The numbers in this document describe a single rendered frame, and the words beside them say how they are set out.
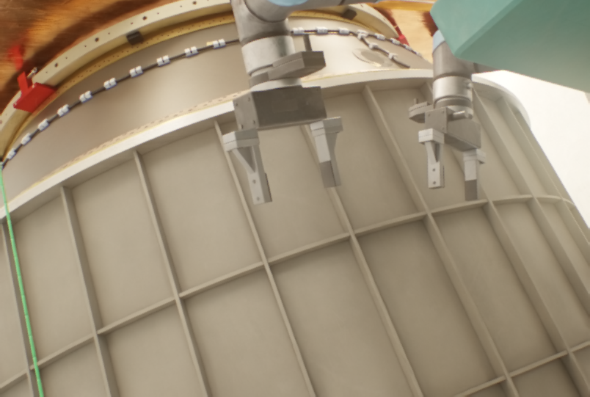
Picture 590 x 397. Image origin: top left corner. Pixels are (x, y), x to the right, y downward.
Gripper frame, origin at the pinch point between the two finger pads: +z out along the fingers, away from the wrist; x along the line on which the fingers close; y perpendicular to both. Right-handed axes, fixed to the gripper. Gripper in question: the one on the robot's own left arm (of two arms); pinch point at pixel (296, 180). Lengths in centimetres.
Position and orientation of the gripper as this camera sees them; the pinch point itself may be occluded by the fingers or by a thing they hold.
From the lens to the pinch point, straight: 90.9
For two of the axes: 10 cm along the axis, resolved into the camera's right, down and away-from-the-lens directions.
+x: -7.4, 1.6, -6.5
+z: 2.1, 9.8, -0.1
